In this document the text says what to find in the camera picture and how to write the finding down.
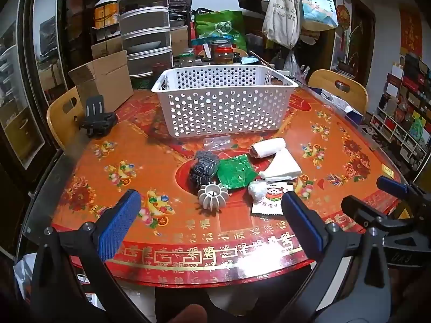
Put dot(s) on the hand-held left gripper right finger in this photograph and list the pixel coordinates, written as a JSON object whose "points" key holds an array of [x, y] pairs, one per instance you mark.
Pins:
{"points": [[303, 223]]}

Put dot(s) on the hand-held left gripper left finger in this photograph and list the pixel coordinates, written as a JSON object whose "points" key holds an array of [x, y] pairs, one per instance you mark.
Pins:
{"points": [[118, 223]]}

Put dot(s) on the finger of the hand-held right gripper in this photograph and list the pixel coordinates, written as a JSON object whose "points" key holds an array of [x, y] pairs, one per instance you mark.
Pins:
{"points": [[392, 185], [360, 210]]}

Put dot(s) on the white cartoon snack packet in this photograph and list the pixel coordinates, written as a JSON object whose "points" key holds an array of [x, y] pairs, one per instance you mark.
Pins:
{"points": [[274, 200]]}

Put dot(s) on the white plastic bag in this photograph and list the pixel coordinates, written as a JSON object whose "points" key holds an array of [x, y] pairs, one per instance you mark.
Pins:
{"points": [[257, 191]]}

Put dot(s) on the white cloth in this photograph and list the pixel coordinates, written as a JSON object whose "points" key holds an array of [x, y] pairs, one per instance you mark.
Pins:
{"points": [[267, 148], [281, 168]]}

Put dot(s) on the green foil packet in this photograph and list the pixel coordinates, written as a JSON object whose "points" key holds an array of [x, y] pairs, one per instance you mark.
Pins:
{"points": [[235, 171]]}

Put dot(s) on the grey flower-shaped silicone piece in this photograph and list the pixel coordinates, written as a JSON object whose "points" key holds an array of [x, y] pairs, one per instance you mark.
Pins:
{"points": [[213, 197]]}

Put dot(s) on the dark grey mesh scrubber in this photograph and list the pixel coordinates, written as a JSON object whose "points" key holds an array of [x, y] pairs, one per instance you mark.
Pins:
{"points": [[203, 171]]}

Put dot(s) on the clear plastic bag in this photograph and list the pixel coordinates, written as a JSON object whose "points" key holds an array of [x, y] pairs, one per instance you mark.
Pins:
{"points": [[217, 142]]}

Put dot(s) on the white perforated plastic basket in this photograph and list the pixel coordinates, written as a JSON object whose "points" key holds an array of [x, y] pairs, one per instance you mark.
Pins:
{"points": [[220, 102]]}

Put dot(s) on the person's left hand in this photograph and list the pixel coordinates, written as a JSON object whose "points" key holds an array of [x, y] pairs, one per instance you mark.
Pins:
{"points": [[187, 314]]}

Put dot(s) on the red printed tablecloth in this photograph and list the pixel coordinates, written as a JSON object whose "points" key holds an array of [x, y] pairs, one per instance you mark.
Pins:
{"points": [[161, 235]]}

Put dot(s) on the shelf of assorted boxes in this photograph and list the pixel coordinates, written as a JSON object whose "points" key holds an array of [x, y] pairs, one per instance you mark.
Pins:
{"points": [[405, 114]]}

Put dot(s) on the blue and white box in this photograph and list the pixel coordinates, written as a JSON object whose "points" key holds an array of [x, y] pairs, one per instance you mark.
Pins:
{"points": [[343, 106]]}

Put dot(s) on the black phone holder clamp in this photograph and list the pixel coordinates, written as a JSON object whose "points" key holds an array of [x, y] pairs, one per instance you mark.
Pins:
{"points": [[97, 121]]}

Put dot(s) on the wooden chair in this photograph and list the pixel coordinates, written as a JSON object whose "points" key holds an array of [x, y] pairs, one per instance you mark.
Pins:
{"points": [[336, 87], [64, 117]]}

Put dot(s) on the open cardboard box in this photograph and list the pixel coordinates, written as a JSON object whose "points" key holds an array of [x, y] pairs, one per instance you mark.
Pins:
{"points": [[104, 80]]}

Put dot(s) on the framed orchid painting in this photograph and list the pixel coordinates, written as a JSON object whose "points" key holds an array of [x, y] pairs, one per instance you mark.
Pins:
{"points": [[358, 37]]}

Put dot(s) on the transparent plastic bag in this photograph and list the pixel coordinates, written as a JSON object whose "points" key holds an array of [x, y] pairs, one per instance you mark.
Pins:
{"points": [[292, 69]]}

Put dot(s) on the dark glass door cabinet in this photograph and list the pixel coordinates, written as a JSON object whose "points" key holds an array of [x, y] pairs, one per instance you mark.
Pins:
{"points": [[30, 74]]}

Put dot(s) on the closed cardboard box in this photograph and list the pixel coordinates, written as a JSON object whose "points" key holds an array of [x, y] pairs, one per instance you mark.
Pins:
{"points": [[179, 42], [106, 47]]}

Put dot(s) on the small glass jar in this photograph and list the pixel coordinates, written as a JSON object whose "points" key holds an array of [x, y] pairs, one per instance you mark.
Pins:
{"points": [[187, 60]]}

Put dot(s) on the large glass pickle jar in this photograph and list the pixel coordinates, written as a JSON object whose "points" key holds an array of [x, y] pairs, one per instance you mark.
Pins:
{"points": [[223, 53]]}

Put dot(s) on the blue printed paper bag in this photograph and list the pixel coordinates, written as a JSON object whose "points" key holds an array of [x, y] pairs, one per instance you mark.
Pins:
{"points": [[318, 5]]}

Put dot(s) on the stacked white dish rack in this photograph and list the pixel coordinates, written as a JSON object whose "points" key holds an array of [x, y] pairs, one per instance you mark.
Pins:
{"points": [[144, 23]]}

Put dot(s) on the beige canvas tote bag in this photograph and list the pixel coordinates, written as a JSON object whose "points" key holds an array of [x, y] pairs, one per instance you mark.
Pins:
{"points": [[281, 16]]}

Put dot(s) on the green shopping bag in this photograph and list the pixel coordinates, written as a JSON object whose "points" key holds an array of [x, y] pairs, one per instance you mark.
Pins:
{"points": [[222, 28]]}

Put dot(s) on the red wall poster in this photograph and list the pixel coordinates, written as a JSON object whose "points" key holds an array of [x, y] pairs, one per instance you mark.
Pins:
{"points": [[410, 30]]}

